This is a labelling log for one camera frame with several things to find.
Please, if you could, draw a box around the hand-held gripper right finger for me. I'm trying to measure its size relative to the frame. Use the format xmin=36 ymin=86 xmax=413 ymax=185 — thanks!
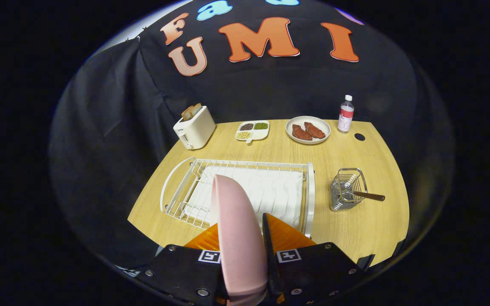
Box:
xmin=262 ymin=212 xmax=365 ymax=306

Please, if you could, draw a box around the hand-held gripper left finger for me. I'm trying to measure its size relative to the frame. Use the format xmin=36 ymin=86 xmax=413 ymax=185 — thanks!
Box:
xmin=136 ymin=223 xmax=230 ymax=306

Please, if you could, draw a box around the pink plate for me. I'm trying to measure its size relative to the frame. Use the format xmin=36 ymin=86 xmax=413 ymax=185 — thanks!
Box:
xmin=210 ymin=174 xmax=269 ymax=306

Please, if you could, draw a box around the white wire dish rack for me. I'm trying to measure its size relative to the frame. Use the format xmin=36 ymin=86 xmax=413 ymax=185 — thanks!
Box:
xmin=160 ymin=157 xmax=316 ymax=238

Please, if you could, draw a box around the metal wire basket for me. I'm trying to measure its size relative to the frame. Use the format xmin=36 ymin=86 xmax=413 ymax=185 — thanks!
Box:
xmin=330 ymin=168 xmax=368 ymax=212

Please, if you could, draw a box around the wooden-handled metal spoon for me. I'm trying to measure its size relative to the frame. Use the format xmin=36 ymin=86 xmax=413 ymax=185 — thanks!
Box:
xmin=342 ymin=176 xmax=386 ymax=202

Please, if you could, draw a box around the white divided dish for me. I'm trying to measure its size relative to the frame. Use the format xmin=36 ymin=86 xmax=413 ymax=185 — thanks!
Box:
xmin=235 ymin=120 xmax=270 ymax=144

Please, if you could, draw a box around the white round plate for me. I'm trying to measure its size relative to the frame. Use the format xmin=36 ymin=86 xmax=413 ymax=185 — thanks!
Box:
xmin=285 ymin=116 xmax=331 ymax=145

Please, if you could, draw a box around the red meat piece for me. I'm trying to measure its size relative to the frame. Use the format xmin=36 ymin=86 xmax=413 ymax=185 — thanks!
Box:
xmin=292 ymin=124 xmax=313 ymax=141
xmin=304 ymin=122 xmax=326 ymax=139

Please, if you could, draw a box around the white toaster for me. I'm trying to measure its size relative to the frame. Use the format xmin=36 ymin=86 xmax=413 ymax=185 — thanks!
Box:
xmin=173 ymin=106 xmax=217 ymax=150

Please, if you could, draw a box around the red-labelled water bottle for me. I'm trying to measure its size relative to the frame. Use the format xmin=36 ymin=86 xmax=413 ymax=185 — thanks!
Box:
xmin=337 ymin=95 xmax=355 ymax=133

